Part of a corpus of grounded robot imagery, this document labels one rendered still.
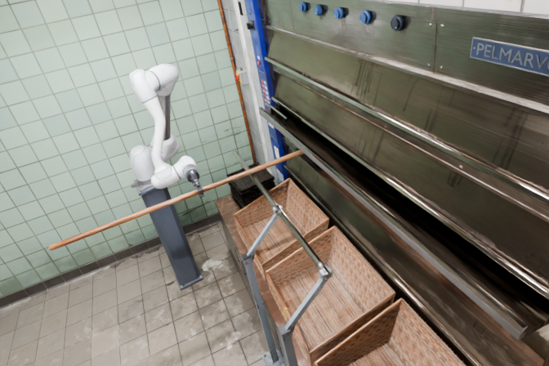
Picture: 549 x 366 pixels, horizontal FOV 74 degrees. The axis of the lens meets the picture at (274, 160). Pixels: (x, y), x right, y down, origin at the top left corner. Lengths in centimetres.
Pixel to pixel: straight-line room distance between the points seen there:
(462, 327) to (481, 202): 57
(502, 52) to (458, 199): 48
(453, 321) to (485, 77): 95
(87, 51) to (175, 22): 67
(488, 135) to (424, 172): 33
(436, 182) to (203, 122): 234
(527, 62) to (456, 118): 26
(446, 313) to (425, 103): 84
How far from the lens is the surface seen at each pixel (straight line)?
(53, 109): 318
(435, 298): 168
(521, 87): 104
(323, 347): 188
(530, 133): 106
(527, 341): 144
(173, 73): 240
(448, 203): 132
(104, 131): 322
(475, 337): 161
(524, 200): 113
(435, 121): 123
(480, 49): 108
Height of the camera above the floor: 232
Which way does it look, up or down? 30 degrees down
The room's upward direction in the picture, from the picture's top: 11 degrees counter-clockwise
